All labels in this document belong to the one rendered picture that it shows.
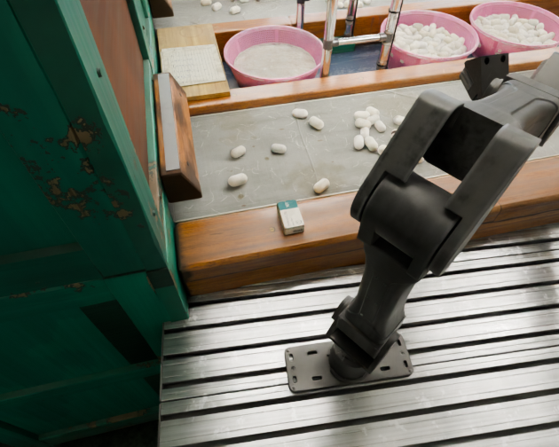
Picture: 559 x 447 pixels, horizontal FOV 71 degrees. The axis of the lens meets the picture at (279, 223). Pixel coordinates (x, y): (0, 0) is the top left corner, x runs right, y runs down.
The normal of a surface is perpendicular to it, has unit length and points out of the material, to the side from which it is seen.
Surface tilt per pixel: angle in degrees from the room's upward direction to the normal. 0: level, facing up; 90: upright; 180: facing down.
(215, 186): 0
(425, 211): 26
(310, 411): 0
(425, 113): 46
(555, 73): 33
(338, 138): 0
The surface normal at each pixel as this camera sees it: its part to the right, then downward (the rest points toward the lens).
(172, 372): 0.01, -0.61
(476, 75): -0.97, 0.18
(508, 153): -0.49, -0.01
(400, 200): -0.36, -0.22
